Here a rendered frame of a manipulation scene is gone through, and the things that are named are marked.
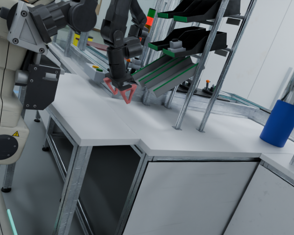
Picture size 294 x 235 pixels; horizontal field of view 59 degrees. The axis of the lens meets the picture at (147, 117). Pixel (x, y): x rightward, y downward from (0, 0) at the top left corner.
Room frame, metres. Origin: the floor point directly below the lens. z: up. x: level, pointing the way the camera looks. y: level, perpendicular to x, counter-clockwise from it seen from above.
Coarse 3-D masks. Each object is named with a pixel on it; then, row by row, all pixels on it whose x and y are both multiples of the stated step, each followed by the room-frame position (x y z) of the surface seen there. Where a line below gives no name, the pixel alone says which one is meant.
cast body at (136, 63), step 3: (135, 57) 1.65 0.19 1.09; (132, 60) 1.66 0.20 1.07; (135, 60) 1.63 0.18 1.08; (138, 60) 1.65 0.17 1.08; (129, 63) 1.65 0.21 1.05; (132, 63) 1.63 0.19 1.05; (135, 63) 1.64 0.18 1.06; (138, 63) 1.65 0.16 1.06; (129, 66) 1.65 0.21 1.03; (132, 66) 1.63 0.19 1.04; (135, 66) 1.64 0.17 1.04; (138, 66) 1.65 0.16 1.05; (138, 69) 1.66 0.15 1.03
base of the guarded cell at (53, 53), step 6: (54, 48) 2.42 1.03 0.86; (48, 54) 2.57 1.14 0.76; (54, 54) 2.45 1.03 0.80; (60, 54) 2.23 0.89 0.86; (54, 60) 2.34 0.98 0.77; (36, 114) 2.59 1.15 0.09; (42, 114) 2.36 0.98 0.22; (48, 114) 2.20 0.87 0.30; (36, 120) 2.61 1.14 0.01; (42, 120) 2.32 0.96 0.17; (48, 120) 2.16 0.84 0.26
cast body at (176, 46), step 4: (172, 40) 1.27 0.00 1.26; (176, 40) 1.26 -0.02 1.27; (172, 44) 1.26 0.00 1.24; (176, 44) 1.26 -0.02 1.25; (180, 44) 1.26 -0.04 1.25; (168, 48) 1.28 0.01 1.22; (172, 48) 1.26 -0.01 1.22; (176, 48) 1.26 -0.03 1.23; (180, 48) 1.27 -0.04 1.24; (184, 48) 1.30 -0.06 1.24; (176, 52) 1.26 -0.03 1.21
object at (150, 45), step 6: (174, 30) 1.51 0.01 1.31; (180, 30) 1.52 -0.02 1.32; (186, 30) 1.54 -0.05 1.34; (192, 30) 1.41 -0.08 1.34; (198, 30) 1.42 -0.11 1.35; (204, 30) 1.44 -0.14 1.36; (168, 36) 1.50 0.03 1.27; (174, 36) 1.51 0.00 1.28; (180, 36) 1.39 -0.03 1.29; (186, 36) 1.40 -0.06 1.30; (150, 42) 1.46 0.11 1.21; (156, 42) 1.47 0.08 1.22; (162, 42) 1.49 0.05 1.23; (168, 42) 1.50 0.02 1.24; (156, 48) 1.34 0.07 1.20; (162, 48) 1.35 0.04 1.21
